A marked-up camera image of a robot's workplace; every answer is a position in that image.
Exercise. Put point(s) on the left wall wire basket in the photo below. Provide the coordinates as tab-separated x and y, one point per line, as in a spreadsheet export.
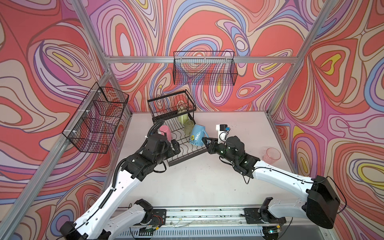
99	117

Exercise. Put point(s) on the pink plastic cup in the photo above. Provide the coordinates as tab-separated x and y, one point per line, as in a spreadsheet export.
166	131

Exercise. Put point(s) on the green tumbler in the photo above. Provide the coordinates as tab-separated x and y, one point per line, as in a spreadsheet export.
188	127

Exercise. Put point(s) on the back wall wire basket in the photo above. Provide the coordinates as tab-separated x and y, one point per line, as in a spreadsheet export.
204	68

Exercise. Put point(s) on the clear pink tumbler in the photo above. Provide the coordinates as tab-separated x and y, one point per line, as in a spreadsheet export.
271	155

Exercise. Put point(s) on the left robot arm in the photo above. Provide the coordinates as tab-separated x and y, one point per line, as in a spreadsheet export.
98	222

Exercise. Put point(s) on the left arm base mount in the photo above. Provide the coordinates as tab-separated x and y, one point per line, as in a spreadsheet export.
153	217

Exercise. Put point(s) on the black wire dish rack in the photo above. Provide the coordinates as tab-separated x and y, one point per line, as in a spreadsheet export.
165	108

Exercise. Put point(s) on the wall wire basket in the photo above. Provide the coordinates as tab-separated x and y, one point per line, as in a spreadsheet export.
204	68
99	117

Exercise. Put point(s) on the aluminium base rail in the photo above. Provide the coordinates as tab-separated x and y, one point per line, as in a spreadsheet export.
222	223

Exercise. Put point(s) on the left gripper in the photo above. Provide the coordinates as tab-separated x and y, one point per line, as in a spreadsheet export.
174	148

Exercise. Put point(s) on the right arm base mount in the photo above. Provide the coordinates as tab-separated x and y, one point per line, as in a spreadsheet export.
262	215

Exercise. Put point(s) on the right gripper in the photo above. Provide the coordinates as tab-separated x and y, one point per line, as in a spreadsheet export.
211	145

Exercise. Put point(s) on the cream mug green handle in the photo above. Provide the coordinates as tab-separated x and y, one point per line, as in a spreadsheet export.
183	117

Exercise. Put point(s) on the white mug blue handle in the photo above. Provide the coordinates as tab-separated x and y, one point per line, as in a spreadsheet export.
197	135

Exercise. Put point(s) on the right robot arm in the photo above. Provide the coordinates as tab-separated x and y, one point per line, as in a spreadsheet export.
316	200

